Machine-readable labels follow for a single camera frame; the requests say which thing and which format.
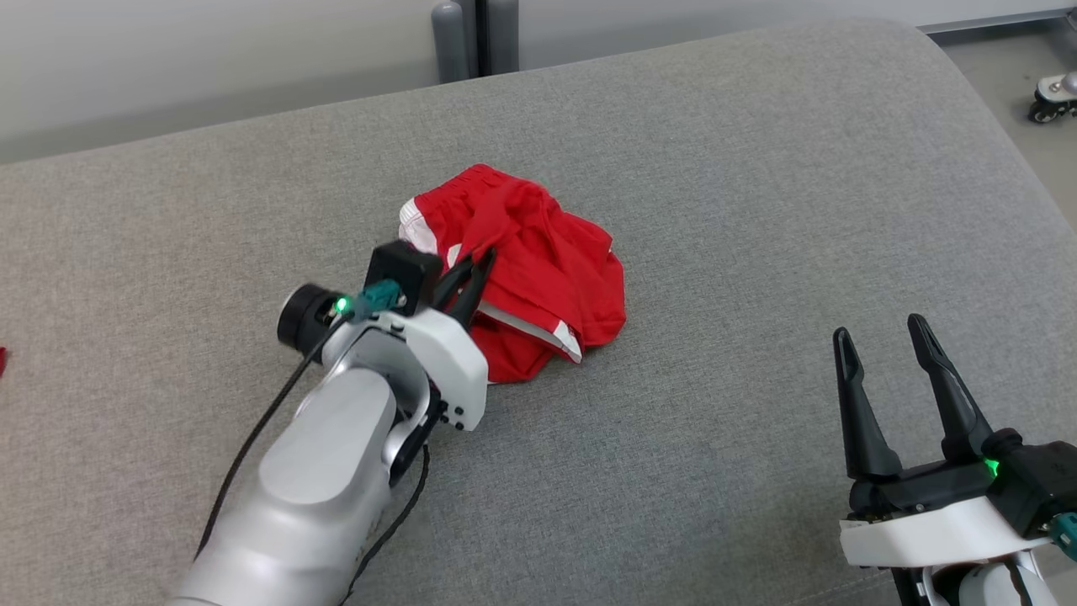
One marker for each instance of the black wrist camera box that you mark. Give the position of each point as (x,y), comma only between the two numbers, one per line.
(404,265)
(1039,480)

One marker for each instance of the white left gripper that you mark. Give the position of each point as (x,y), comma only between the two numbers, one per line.
(446,353)

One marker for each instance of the black caster wheel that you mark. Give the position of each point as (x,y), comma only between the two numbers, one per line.
(1052,99)

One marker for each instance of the red shorts with white trim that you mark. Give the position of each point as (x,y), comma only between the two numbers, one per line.
(547,252)

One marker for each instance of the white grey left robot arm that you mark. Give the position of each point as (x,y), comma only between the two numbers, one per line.
(320,471)

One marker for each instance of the grey partition post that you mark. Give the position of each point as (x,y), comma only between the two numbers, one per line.
(475,38)

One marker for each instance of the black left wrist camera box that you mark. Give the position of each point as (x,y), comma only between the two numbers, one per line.
(404,265)

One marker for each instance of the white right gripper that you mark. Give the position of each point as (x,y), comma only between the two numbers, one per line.
(925,534)

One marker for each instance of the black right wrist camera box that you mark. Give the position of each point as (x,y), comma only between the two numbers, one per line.
(1039,480)

